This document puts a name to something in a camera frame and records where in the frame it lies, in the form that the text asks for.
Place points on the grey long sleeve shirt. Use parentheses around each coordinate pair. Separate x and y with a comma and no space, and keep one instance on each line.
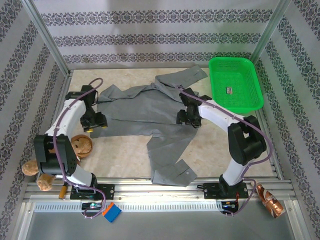
(140,112)

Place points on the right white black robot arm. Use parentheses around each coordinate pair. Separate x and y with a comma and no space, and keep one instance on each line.
(215,112)

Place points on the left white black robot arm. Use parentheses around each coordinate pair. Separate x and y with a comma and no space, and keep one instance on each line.
(70,117)

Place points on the brown teddy bear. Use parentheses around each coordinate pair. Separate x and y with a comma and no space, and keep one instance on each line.
(83,147)

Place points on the small sticker label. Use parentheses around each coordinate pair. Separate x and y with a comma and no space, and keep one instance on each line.
(229,90)

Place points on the green plastic mesh basket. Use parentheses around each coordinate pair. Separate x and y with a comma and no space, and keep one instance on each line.
(237,75)

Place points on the brass cylinder sensor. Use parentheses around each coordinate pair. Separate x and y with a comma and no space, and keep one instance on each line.
(62,193)

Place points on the small circuit board with LED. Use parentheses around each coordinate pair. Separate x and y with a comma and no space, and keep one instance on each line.
(228,206)
(92,206)

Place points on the orange and blue block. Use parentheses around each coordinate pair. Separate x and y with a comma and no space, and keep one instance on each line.
(112,213)

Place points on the copper foil snack bag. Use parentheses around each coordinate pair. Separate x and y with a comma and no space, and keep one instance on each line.
(271,202)

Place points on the grey metal shelf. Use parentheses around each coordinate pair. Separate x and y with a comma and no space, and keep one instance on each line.
(162,227)

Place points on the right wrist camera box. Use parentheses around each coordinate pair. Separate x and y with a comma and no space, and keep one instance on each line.
(191,93)

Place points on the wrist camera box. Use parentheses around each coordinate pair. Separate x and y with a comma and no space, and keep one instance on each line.
(191,93)
(88,90)

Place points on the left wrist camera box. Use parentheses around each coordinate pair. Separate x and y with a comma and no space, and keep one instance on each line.
(88,90)

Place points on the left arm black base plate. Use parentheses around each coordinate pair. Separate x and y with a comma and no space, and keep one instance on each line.
(108,191)

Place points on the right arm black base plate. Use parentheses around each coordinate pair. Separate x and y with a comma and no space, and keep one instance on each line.
(211,191)

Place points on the aluminium mounting rail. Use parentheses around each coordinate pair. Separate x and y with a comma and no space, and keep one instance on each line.
(162,192)

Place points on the aluminium frame post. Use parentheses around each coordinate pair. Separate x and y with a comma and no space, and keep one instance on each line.
(48,37)
(272,30)

